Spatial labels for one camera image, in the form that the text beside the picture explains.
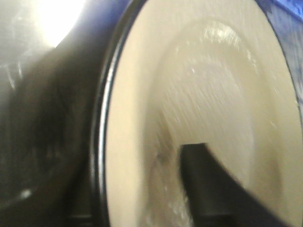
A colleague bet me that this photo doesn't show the blue plastic crate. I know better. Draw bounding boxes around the blue plastic crate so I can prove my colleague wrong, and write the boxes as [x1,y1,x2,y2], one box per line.
[258,0,303,100]

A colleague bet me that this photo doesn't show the beige black-rimmed plate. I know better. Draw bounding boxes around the beige black-rimmed plate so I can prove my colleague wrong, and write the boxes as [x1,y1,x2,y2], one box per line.
[91,0,303,227]

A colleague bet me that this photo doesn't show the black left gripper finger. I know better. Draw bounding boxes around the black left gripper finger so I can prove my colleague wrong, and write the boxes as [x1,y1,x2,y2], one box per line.
[179,143,287,227]

